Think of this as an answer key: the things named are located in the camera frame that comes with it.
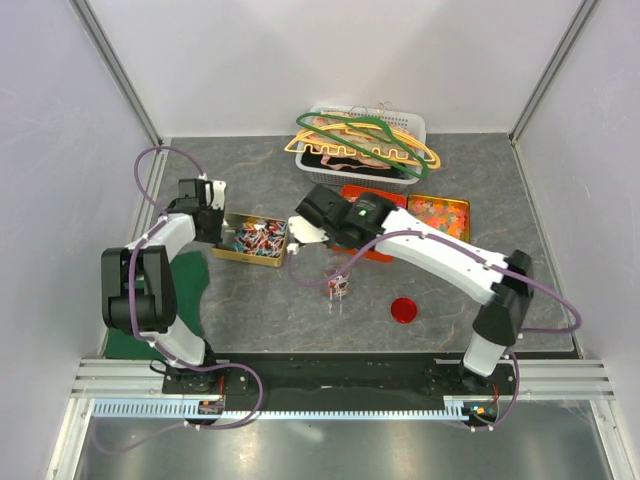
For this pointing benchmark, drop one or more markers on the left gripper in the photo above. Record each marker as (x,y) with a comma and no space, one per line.
(213,237)

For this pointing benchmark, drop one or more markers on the orange tray of lollipops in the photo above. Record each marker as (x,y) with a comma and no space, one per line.
(360,190)

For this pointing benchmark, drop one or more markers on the gold tin of candies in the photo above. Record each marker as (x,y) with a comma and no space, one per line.
(253,239)

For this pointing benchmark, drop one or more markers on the gold tin of gummies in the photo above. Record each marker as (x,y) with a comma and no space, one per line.
(448,215)

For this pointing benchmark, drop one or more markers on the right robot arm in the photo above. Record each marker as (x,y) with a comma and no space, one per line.
(498,283)

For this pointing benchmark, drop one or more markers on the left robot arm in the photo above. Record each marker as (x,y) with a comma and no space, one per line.
(137,286)

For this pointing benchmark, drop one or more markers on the green cloth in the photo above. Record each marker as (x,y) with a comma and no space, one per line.
(191,278)

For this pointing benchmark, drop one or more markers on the clear glass jar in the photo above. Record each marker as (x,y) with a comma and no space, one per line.
(337,291)

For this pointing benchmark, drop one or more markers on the black garment in basket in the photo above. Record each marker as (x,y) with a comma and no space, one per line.
(351,166)

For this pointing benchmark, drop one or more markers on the white plastic basket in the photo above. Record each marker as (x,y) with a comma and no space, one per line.
(382,118)

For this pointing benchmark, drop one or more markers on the floral pink cloth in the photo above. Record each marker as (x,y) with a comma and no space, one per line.
(350,145)

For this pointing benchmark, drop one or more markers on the orange clothes hanger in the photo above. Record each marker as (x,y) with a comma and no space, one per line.
(370,147)

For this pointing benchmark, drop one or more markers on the yellow clothes hanger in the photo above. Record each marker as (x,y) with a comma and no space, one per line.
(385,142)

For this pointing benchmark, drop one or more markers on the red jar lid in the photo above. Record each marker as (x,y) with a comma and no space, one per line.
(403,310)

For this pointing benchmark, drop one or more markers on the green clothes hanger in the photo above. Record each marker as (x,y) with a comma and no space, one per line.
(370,142)

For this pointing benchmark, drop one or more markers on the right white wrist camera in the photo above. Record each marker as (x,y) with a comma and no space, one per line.
(303,233)

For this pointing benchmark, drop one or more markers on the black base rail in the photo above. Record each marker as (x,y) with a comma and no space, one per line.
(425,373)

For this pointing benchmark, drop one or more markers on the grey cable duct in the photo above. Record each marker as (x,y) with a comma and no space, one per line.
(208,408)

